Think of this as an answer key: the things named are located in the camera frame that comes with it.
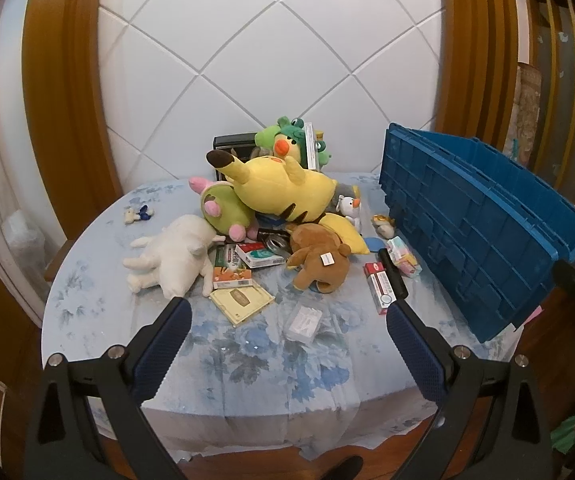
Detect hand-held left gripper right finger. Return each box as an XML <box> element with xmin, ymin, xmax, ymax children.
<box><xmin>385</xmin><ymin>299</ymin><xmax>553</xmax><ymax>480</ymax></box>

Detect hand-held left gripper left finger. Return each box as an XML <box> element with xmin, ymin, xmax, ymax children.
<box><xmin>24</xmin><ymin>296</ymin><xmax>193</xmax><ymax>480</ymax></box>

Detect pastel tissue pack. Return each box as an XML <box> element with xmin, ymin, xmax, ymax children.
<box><xmin>386</xmin><ymin>236</ymin><xmax>422</xmax><ymax>278</ymax></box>

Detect blue plastic crate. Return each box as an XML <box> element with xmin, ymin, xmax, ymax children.
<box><xmin>378</xmin><ymin>122</ymin><xmax>575</xmax><ymax>345</ymax></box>

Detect brown bear plush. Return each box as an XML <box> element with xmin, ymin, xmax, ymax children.
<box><xmin>286</xmin><ymin>223</ymin><xmax>352</xmax><ymax>293</ymax></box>

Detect red and white long box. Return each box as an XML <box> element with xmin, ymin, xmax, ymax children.
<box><xmin>364</xmin><ymin>261</ymin><xmax>395</xmax><ymax>316</ymax></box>

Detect beige flat box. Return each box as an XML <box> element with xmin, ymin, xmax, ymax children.
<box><xmin>209</xmin><ymin>282</ymin><xmax>276</xmax><ymax>328</ymax></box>

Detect white animal plush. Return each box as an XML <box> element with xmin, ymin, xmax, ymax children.
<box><xmin>124</xmin><ymin>215</ymin><xmax>226</xmax><ymax>311</ymax></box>

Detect green and orange box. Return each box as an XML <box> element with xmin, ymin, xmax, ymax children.
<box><xmin>212</xmin><ymin>245</ymin><xmax>253</xmax><ymax>290</ymax></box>

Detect clear plastic packet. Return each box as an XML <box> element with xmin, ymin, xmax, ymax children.
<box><xmin>285</xmin><ymin>305</ymin><xmax>324</xmax><ymax>343</ymax></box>

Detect red teal white box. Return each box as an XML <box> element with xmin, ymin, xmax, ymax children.
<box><xmin>235</xmin><ymin>241</ymin><xmax>288</xmax><ymax>268</ymax></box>

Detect pink star plush green shorts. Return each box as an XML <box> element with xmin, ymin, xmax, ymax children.
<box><xmin>189</xmin><ymin>176</ymin><xmax>258</xmax><ymax>241</ymax></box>

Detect white snowman plush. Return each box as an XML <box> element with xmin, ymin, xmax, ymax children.
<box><xmin>336</xmin><ymin>195</ymin><xmax>363</xmax><ymax>233</ymax></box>

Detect yellow mouse plush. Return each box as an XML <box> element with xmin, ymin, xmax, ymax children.
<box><xmin>206</xmin><ymin>149</ymin><xmax>371</xmax><ymax>256</ymax></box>

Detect wooden slat partition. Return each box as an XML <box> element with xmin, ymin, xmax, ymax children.
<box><xmin>520</xmin><ymin>0</ymin><xmax>575</xmax><ymax>206</ymax></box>

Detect black box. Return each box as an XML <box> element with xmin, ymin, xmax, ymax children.
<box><xmin>212</xmin><ymin>134</ymin><xmax>258</xmax><ymax>161</ymax></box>

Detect shiny printed flat box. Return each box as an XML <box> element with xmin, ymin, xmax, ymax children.
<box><xmin>302</xmin><ymin>122</ymin><xmax>318</xmax><ymax>171</ymax></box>

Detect yellow duck plush green hood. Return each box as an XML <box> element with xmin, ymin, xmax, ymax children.
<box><xmin>254</xmin><ymin>116</ymin><xmax>333</xmax><ymax>171</ymax></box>

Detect small blue white keychain toy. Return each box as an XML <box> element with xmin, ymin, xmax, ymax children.
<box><xmin>124</xmin><ymin>205</ymin><xmax>154</xmax><ymax>225</ymax></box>

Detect metal ring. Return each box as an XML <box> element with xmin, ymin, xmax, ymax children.
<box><xmin>266</xmin><ymin>234</ymin><xmax>292</xmax><ymax>260</ymax></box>

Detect wooden frame post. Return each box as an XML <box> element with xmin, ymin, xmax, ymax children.
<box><xmin>22</xmin><ymin>0</ymin><xmax>123</xmax><ymax>241</ymax></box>
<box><xmin>435</xmin><ymin>0</ymin><xmax>523</xmax><ymax>161</ymax></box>

